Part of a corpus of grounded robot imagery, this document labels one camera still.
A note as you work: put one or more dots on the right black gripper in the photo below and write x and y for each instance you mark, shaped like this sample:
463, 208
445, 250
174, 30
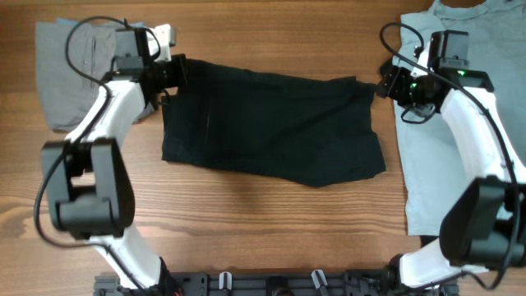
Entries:
393, 82

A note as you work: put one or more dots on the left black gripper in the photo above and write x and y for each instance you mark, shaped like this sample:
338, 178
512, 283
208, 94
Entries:
179, 62

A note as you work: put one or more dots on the black shorts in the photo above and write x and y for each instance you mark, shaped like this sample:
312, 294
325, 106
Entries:
312, 132

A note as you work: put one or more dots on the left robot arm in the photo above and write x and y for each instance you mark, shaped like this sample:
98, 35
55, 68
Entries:
86, 198

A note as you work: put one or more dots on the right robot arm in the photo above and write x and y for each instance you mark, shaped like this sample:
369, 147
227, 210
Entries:
485, 229

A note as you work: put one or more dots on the light blue t-shirt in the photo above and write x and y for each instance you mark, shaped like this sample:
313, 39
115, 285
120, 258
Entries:
433, 171

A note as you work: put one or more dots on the folded grey shorts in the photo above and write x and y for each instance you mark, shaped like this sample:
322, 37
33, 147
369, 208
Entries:
64, 95

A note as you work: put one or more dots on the folded blue garment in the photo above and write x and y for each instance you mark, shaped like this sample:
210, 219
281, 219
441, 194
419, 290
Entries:
64, 21

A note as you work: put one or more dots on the black garment under t-shirt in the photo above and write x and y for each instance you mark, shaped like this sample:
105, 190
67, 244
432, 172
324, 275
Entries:
426, 239

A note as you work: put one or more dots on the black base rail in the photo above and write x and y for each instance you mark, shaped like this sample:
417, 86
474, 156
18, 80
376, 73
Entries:
349, 283

